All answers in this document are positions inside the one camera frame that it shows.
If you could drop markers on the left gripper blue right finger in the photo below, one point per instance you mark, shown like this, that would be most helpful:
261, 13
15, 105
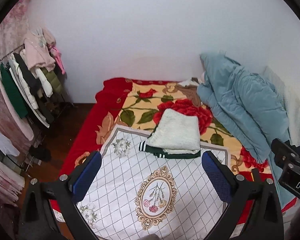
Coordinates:
221, 177

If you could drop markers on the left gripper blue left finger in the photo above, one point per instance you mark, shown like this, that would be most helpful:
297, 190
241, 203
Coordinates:
83, 175

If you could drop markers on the white fuzzy jacket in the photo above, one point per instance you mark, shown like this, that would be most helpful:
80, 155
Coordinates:
170, 116

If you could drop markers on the clothes rack with garments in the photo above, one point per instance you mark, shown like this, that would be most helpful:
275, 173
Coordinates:
30, 91

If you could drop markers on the white diamond-pattern mat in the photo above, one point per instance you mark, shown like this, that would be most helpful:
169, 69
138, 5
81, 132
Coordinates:
136, 194

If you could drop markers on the white textured mattress pad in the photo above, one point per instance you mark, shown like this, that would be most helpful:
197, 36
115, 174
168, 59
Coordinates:
290, 101

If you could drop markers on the folded dark green sweater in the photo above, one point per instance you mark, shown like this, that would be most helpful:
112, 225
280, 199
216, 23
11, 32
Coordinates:
173, 141

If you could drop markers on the blue quilted duvet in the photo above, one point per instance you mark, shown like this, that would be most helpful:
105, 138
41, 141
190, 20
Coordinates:
247, 106

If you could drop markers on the red floral blanket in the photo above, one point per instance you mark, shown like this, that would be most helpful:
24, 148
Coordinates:
141, 104

